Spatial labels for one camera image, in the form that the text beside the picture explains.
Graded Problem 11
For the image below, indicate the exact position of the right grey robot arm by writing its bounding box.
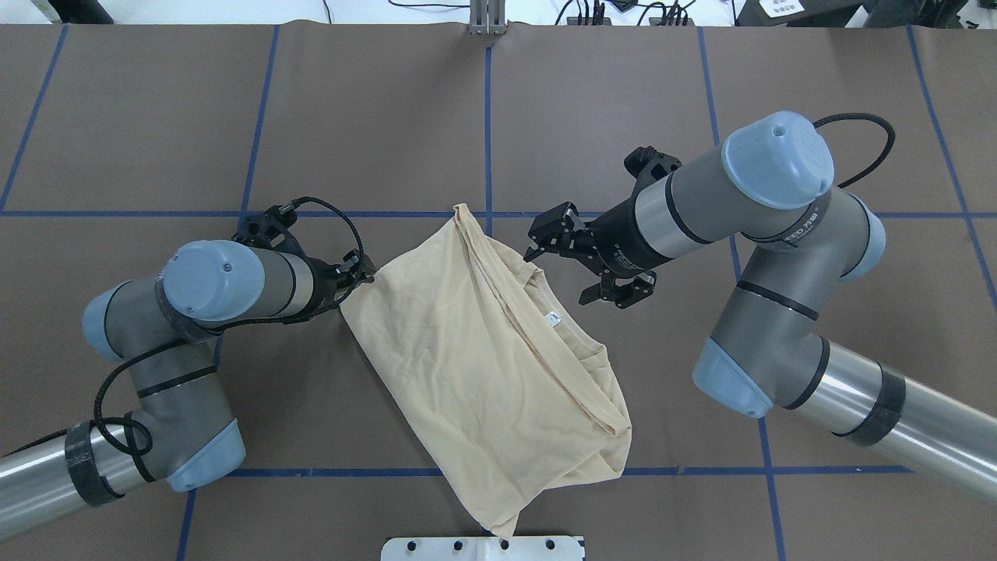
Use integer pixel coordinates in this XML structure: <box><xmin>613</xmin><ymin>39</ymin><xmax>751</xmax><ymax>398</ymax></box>
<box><xmin>523</xmin><ymin>111</ymin><xmax>996</xmax><ymax>501</ymax></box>

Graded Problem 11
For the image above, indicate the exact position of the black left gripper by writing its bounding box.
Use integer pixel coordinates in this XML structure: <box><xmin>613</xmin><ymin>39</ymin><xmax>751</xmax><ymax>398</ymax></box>
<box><xmin>308</xmin><ymin>249</ymin><xmax>378</xmax><ymax>309</ymax></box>

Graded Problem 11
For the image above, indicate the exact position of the aluminium frame post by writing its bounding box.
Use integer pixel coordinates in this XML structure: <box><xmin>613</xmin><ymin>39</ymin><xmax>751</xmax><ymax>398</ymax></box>
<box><xmin>467</xmin><ymin>0</ymin><xmax>508</xmax><ymax>37</ymax></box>

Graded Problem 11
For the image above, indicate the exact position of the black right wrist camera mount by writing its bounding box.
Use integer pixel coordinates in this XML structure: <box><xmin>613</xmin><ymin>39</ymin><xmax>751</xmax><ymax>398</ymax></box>
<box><xmin>624</xmin><ymin>146</ymin><xmax>683</xmax><ymax>201</ymax></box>

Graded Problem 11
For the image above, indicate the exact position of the cream long-sleeve printed shirt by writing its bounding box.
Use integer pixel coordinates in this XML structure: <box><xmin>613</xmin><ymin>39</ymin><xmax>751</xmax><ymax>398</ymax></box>
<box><xmin>342</xmin><ymin>203</ymin><xmax>632</xmax><ymax>539</ymax></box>

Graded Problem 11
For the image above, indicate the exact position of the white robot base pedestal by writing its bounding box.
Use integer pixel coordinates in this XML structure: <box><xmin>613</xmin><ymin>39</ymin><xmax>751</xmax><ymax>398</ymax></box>
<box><xmin>380</xmin><ymin>535</ymin><xmax>587</xmax><ymax>560</ymax></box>

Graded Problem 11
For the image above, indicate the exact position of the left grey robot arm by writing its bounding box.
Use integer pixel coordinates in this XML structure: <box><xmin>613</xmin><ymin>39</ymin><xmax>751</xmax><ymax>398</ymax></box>
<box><xmin>1</xmin><ymin>239</ymin><xmax>376</xmax><ymax>540</ymax></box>

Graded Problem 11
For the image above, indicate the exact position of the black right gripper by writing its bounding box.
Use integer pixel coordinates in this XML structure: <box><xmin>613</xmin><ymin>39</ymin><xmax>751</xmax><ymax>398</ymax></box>
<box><xmin>523</xmin><ymin>199</ymin><xmax>663</xmax><ymax>309</ymax></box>

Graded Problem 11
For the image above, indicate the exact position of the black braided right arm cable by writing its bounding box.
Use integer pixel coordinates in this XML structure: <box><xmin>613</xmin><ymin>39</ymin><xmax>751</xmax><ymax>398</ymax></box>
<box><xmin>810</xmin><ymin>113</ymin><xmax>897</xmax><ymax>190</ymax></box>

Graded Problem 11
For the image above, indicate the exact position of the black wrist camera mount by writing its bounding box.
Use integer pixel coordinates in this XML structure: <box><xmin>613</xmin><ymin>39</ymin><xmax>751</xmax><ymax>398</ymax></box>
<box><xmin>624</xmin><ymin>146</ymin><xmax>683</xmax><ymax>201</ymax></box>
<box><xmin>231</xmin><ymin>203</ymin><xmax>306</xmax><ymax>258</ymax></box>

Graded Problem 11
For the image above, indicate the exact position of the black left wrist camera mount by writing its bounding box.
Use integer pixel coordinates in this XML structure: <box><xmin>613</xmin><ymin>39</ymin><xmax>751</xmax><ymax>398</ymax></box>
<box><xmin>231</xmin><ymin>203</ymin><xmax>306</xmax><ymax>258</ymax></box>

